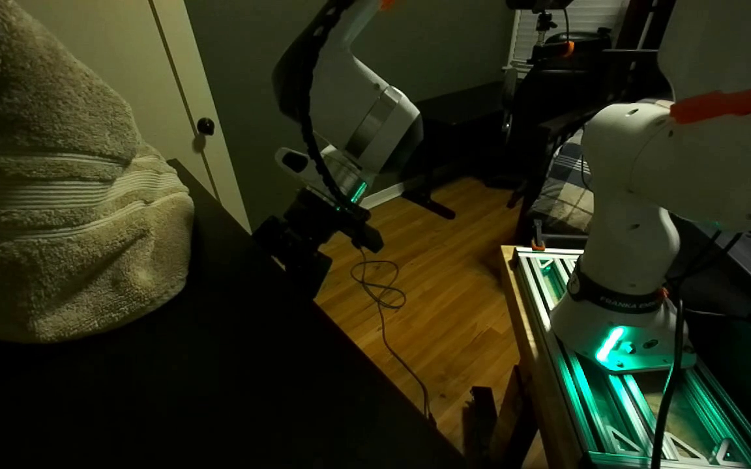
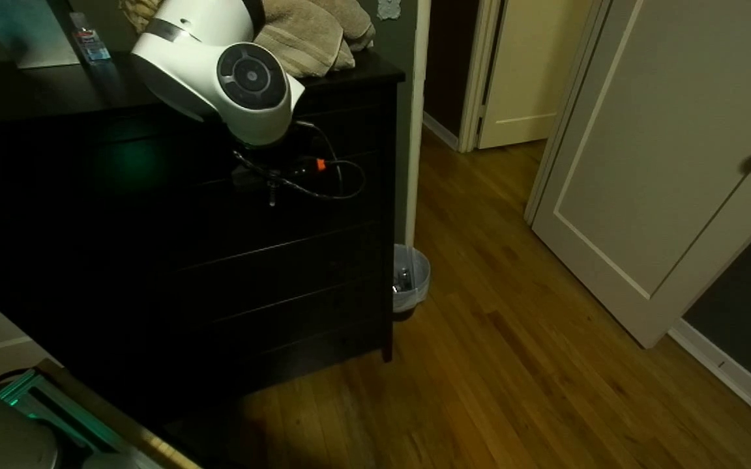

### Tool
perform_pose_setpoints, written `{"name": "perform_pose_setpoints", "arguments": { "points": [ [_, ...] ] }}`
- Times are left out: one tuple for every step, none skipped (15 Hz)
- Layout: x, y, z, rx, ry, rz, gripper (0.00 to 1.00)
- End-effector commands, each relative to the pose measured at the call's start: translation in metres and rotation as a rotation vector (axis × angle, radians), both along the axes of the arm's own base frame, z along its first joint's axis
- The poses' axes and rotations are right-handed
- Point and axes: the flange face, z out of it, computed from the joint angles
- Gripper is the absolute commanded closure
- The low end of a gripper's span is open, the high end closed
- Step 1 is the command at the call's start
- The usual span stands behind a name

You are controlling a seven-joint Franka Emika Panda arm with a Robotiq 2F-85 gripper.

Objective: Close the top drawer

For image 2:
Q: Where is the beige folded towel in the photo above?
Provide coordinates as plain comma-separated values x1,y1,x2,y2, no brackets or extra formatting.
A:
121,0,378,78

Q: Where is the white panel door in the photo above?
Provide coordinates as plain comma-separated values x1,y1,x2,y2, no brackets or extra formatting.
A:
524,0,751,351

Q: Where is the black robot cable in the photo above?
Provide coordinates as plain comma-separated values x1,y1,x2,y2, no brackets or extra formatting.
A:
229,117,371,208

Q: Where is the blue plastic bottle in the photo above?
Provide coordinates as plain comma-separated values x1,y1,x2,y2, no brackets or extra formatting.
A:
68,9,117,67

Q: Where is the cream door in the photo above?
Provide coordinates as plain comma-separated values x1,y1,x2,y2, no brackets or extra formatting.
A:
474,0,606,153

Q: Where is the black wooden dresser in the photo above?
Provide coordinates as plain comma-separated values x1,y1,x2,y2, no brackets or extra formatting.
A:
0,49,410,428

